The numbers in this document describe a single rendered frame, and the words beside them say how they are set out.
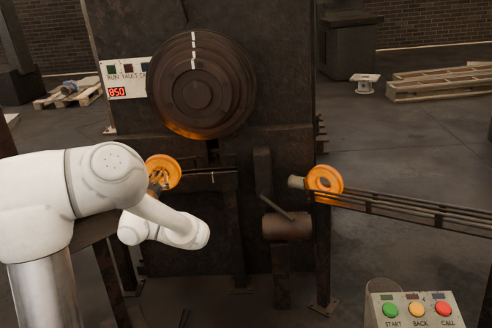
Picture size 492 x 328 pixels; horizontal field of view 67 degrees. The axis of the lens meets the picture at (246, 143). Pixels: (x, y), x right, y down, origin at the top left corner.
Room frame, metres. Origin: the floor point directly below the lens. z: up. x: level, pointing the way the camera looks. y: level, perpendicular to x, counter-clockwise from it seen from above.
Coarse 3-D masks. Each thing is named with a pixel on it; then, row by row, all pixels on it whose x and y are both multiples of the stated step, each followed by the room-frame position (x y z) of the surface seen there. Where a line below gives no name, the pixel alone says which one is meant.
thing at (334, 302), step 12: (324, 204) 1.34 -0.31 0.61; (324, 216) 1.34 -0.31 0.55; (324, 228) 1.34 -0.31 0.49; (324, 240) 1.34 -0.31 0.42; (324, 252) 1.34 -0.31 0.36; (324, 264) 1.34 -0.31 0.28; (324, 276) 1.34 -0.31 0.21; (324, 288) 1.34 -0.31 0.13; (312, 300) 1.40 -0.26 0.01; (324, 300) 1.34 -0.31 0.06; (336, 300) 1.38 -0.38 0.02; (324, 312) 1.32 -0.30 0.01; (480, 312) 0.95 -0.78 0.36; (480, 324) 0.95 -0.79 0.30
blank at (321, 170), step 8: (320, 168) 1.36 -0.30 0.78; (328, 168) 1.35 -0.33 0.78; (312, 176) 1.39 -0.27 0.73; (320, 176) 1.37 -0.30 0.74; (328, 176) 1.34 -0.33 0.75; (336, 176) 1.32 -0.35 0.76; (312, 184) 1.39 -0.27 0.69; (320, 184) 1.39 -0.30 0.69; (336, 184) 1.32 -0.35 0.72; (336, 192) 1.32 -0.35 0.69; (328, 200) 1.34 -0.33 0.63
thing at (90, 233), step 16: (80, 224) 1.39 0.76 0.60; (96, 224) 1.37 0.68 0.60; (112, 224) 1.35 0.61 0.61; (80, 240) 1.28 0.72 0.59; (96, 240) 1.26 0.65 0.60; (96, 256) 1.31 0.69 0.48; (112, 272) 1.33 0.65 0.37; (112, 288) 1.32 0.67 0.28; (112, 304) 1.31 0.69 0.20; (112, 320) 1.39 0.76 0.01; (128, 320) 1.33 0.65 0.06; (144, 320) 1.37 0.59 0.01
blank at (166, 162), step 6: (156, 156) 1.36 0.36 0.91; (162, 156) 1.36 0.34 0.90; (168, 156) 1.37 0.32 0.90; (150, 162) 1.35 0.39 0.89; (156, 162) 1.35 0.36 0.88; (162, 162) 1.35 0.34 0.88; (168, 162) 1.34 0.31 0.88; (174, 162) 1.36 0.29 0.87; (150, 168) 1.35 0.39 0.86; (168, 168) 1.35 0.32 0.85; (174, 168) 1.34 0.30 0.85; (180, 168) 1.37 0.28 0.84; (174, 174) 1.35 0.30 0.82; (180, 174) 1.36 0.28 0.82; (162, 180) 1.36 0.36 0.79; (168, 180) 1.35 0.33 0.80; (174, 180) 1.35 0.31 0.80; (174, 186) 1.35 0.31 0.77
